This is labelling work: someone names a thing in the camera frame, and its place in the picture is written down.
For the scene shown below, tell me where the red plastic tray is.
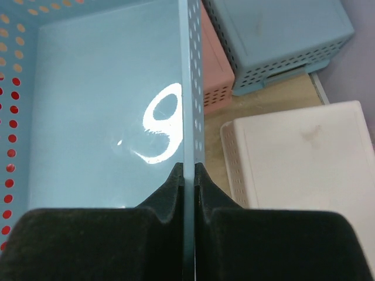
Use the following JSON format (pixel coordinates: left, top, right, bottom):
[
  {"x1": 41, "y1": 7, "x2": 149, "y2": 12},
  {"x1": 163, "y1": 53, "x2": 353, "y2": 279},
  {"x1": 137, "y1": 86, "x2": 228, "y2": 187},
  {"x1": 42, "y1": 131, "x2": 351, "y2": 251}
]
[{"x1": 1, "y1": 75, "x2": 21, "y2": 253}]

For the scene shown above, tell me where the light blue perforated basket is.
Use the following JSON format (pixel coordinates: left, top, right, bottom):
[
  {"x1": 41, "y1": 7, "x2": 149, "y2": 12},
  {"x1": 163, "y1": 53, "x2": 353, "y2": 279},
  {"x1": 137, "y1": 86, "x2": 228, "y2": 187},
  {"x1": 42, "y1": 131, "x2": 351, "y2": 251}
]
[{"x1": 203, "y1": 0, "x2": 354, "y2": 96}]

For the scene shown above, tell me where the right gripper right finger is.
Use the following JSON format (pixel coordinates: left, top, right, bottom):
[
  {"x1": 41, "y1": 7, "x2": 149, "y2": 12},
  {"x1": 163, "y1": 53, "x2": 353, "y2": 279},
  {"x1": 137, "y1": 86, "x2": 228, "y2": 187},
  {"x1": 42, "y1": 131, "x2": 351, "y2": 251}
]
[{"x1": 195, "y1": 163, "x2": 373, "y2": 280}]

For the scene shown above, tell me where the pink perforated basket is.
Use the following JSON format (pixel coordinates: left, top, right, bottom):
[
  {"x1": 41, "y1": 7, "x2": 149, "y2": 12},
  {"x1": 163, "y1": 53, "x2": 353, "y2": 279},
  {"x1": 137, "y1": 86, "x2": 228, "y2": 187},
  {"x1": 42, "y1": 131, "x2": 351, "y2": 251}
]
[{"x1": 201, "y1": 6, "x2": 234, "y2": 115}]

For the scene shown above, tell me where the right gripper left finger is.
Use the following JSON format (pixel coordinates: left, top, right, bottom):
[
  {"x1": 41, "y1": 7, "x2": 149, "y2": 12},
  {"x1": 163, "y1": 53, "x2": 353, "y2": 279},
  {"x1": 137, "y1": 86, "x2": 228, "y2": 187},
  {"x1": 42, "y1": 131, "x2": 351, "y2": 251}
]
[{"x1": 1, "y1": 163, "x2": 184, "y2": 280}]

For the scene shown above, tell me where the white perforated basket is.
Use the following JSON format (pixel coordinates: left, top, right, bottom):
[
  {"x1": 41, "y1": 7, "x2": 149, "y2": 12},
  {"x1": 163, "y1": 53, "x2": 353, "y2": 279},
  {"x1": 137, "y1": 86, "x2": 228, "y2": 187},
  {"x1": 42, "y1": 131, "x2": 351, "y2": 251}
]
[{"x1": 220, "y1": 101, "x2": 374, "y2": 268}]

